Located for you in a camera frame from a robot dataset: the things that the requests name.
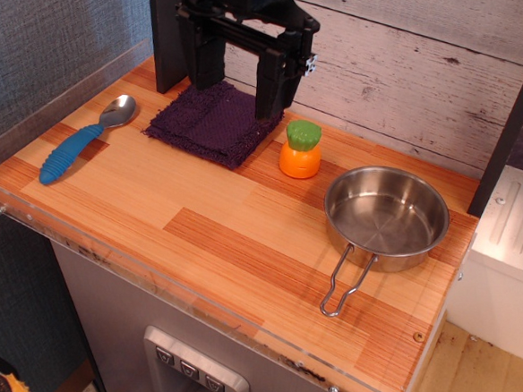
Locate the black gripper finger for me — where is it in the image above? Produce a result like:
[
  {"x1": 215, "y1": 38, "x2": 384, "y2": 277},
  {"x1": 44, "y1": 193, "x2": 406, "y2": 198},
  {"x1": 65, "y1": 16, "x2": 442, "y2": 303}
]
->
[
  {"x1": 255, "y1": 30, "x2": 313, "y2": 120},
  {"x1": 177, "y1": 7, "x2": 226, "y2": 90}
]

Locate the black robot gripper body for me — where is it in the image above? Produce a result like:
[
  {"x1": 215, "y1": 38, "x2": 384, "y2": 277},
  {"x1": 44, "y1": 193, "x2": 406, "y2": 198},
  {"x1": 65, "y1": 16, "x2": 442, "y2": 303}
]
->
[{"x1": 176, "y1": 0, "x2": 320, "y2": 76}]

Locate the stainless steel pot with handle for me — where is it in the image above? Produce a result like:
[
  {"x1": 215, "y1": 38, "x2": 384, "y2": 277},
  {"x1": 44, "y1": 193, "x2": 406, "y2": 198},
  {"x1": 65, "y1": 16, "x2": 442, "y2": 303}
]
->
[{"x1": 320, "y1": 166, "x2": 450, "y2": 318}]

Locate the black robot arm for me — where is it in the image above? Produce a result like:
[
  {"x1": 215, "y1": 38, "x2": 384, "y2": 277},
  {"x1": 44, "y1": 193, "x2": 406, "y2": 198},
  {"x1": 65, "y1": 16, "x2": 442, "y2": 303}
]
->
[{"x1": 176, "y1": 0, "x2": 320, "y2": 120}]

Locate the orange toy carrot green top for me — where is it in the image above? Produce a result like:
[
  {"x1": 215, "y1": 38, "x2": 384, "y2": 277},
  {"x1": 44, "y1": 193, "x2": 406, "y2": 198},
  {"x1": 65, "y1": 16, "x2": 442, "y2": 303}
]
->
[{"x1": 279, "y1": 120, "x2": 322, "y2": 179}]

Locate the purple folded cloth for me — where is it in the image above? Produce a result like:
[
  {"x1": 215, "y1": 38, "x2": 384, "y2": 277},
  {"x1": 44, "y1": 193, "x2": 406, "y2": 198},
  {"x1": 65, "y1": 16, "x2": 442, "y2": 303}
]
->
[{"x1": 145, "y1": 81, "x2": 283, "y2": 170}]

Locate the clear acrylic table guard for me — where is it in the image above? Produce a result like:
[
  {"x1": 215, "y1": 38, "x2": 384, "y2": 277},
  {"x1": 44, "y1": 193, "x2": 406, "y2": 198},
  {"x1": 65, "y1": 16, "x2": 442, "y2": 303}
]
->
[{"x1": 0, "y1": 59, "x2": 478, "y2": 392}]

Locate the grey toy fridge cabinet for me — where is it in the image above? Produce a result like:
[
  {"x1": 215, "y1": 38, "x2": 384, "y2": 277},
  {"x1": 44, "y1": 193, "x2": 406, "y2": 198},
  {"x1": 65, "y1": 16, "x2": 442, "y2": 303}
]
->
[{"x1": 39, "y1": 239, "x2": 383, "y2": 392}]

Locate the white toy appliance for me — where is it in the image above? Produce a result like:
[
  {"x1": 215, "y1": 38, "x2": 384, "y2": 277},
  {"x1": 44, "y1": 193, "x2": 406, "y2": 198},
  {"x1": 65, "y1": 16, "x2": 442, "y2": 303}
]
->
[{"x1": 446, "y1": 166, "x2": 523, "y2": 359}]

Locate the silver dispenser panel with buttons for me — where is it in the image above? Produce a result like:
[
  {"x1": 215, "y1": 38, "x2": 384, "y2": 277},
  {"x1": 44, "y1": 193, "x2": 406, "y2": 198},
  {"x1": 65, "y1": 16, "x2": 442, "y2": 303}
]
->
[{"x1": 143, "y1": 326, "x2": 250, "y2": 392}]

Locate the dark left frame post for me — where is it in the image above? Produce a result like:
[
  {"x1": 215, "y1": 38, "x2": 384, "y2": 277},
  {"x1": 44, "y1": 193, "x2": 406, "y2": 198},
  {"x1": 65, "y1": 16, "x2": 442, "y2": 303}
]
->
[{"x1": 150, "y1": 0, "x2": 187, "y2": 93}]

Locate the dark frame post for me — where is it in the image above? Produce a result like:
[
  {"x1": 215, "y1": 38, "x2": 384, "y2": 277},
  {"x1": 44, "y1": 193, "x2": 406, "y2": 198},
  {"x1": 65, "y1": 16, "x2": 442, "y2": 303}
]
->
[
  {"x1": 150, "y1": 0, "x2": 187, "y2": 93},
  {"x1": 467, "y1": 83, "x2": 523, "y2": 217}
]

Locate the blue handled metal spoon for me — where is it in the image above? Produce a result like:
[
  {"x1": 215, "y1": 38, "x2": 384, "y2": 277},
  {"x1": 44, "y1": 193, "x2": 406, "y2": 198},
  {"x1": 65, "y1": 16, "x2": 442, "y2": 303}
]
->
[{"x1": 39, "y1": 95, "x2": 136, "y2": 185}]

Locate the dark right frame post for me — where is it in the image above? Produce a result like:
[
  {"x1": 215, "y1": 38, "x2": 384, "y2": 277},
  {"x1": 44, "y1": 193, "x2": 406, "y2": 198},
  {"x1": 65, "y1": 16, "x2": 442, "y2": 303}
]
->
[{"x1": 467, "y1": 83, "x2": 523, "y2": 217}]

